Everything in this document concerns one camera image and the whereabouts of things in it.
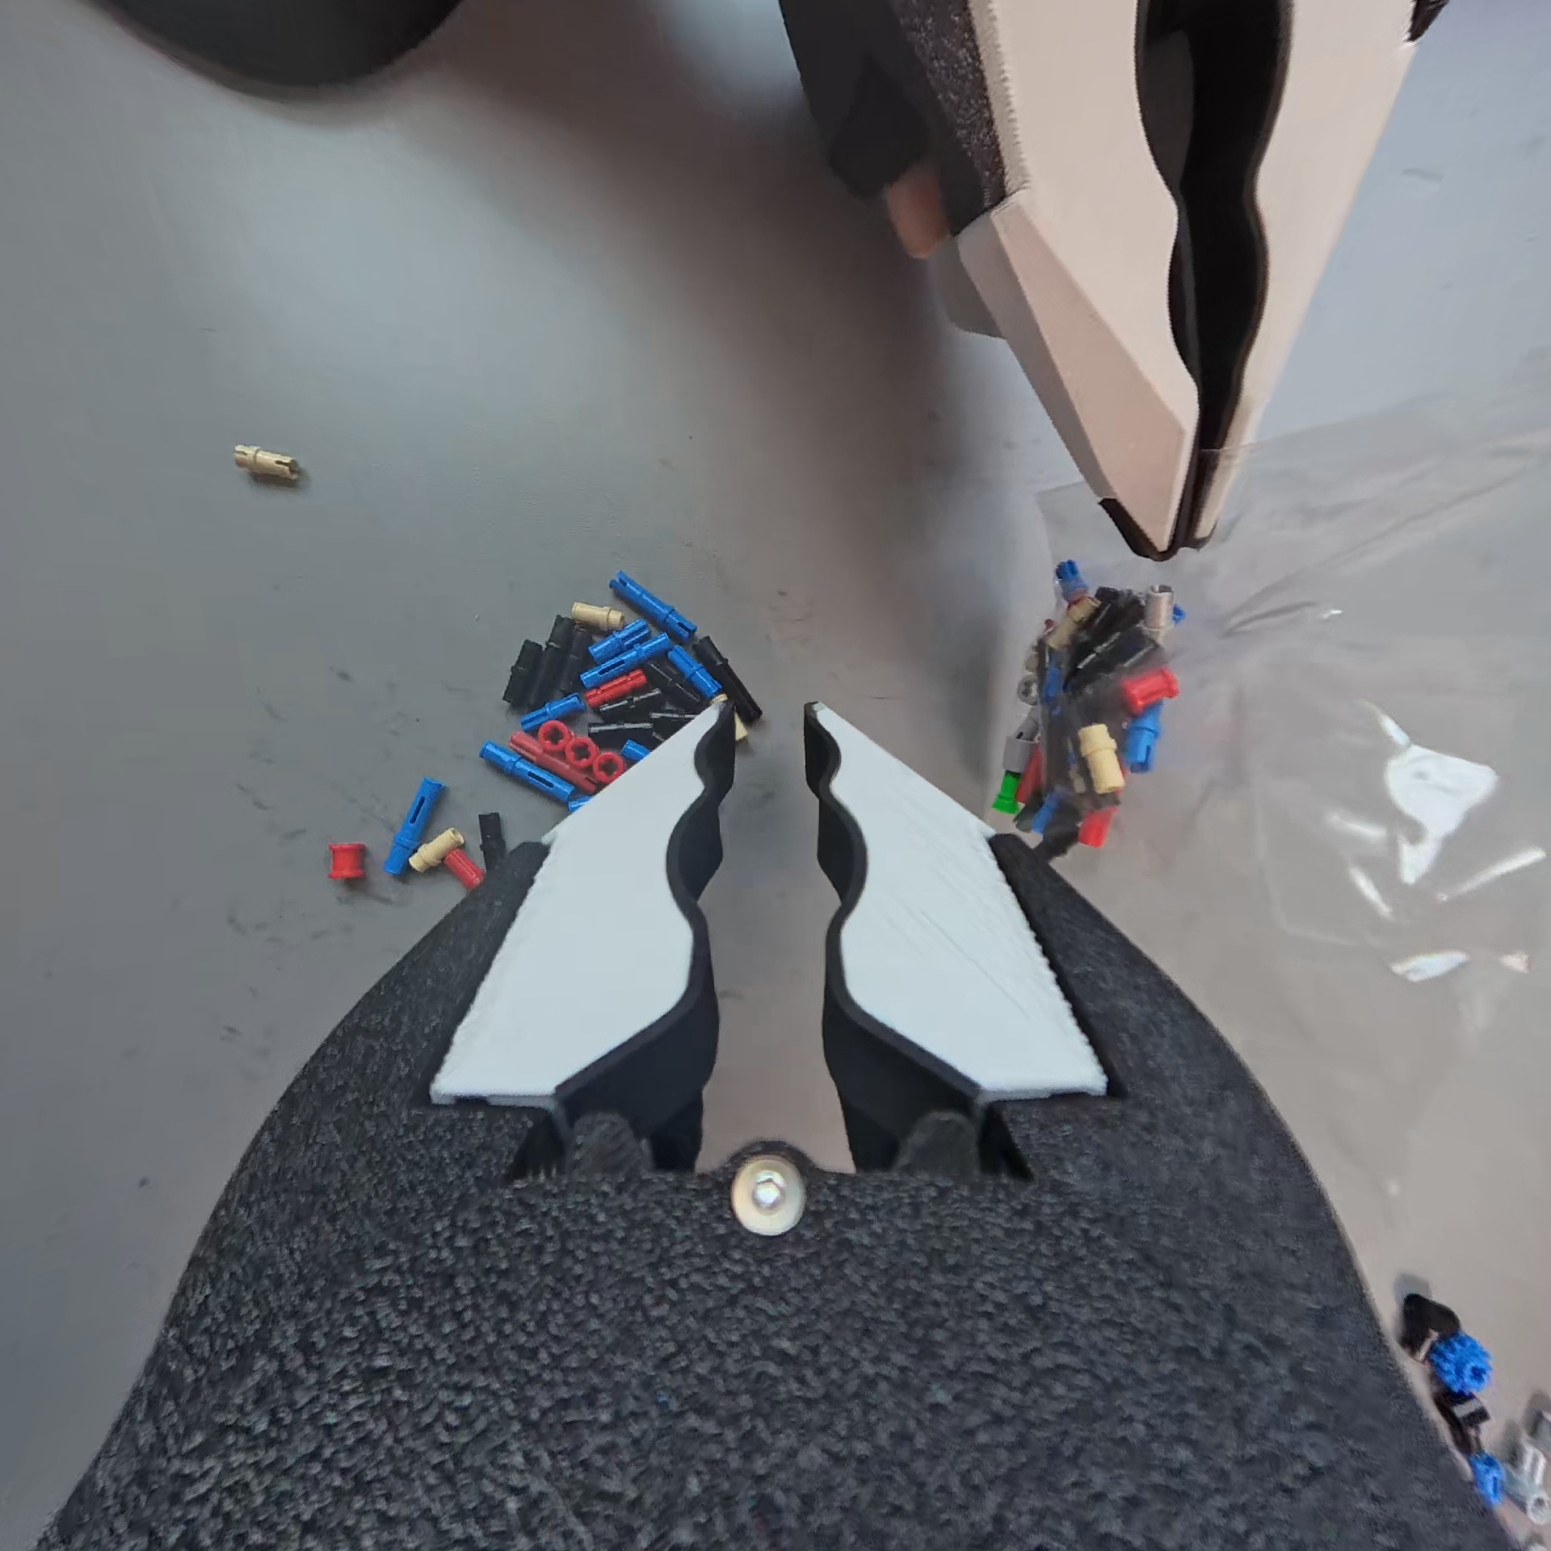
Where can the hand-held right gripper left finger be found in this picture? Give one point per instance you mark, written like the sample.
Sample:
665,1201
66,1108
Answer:
581,958

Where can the tan connector pin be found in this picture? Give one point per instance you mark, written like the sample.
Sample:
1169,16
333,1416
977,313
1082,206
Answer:
265,464

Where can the small clear plastic bag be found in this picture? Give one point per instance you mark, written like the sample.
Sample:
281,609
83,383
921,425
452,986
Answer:
1369,582

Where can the bagged mixed connector pieces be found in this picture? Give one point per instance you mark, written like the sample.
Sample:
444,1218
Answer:
1095,691

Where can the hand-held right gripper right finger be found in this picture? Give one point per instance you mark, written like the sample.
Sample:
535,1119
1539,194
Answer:
958,958

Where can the pile of coloured connector pins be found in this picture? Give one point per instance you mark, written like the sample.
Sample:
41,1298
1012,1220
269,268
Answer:
630,660

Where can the scatter of small mixed pieces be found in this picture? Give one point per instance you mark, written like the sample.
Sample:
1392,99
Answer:
1460,1360

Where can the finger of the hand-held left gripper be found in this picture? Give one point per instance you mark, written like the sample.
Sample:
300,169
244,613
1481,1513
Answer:
1078,243
1320,158

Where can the person's left hand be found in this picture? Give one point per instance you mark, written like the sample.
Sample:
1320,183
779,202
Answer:
919,216

